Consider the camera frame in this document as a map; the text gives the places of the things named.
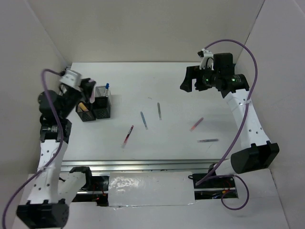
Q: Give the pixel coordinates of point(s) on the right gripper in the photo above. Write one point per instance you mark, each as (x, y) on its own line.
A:
(194, 72)

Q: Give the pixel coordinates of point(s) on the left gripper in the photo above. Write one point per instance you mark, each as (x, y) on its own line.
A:
(84, 87)

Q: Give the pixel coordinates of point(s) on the purple pink highlighter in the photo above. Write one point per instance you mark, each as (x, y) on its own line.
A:
(92, 97)

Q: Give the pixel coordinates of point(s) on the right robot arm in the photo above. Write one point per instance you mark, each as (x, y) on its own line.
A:
(217, 71)

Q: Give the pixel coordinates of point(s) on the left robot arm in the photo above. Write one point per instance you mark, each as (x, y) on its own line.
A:
(48, 204)

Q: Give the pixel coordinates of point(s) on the white container back right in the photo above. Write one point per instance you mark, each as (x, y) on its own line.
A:
(99, 91)

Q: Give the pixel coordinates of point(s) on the black container front left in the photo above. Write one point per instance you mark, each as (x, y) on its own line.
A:
(85, 116)

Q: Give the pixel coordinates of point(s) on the black container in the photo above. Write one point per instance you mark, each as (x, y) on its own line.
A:
(85, 116)
(102, 107)

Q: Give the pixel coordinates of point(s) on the black container front right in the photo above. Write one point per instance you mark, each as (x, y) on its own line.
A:
(102, 107)

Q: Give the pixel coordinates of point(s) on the pink orange pen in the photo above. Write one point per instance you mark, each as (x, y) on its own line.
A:
(196, 124)

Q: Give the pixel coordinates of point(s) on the grey green pen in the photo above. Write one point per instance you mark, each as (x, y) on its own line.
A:
(159, 111)

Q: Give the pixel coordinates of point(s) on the dark purple pen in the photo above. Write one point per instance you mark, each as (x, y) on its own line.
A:
(208, 140)

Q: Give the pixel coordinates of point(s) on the red pen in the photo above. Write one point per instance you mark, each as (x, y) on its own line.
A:
(127, 137)

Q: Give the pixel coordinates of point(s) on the light blue pen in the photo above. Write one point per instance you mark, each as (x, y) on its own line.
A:
(144, 121)

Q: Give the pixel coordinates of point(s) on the white cover sheet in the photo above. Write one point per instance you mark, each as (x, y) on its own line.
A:
(150, 189)

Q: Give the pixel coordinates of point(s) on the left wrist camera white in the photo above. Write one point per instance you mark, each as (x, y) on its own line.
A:
(71, 79)

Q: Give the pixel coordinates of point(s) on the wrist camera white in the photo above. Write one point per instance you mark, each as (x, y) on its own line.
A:
(71, 79)
(207, 59)

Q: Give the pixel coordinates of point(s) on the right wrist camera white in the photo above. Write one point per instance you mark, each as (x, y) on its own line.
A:
(207, 59)

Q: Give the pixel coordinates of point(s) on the aluminium rail frame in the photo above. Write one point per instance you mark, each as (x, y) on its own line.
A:
(168, 144)

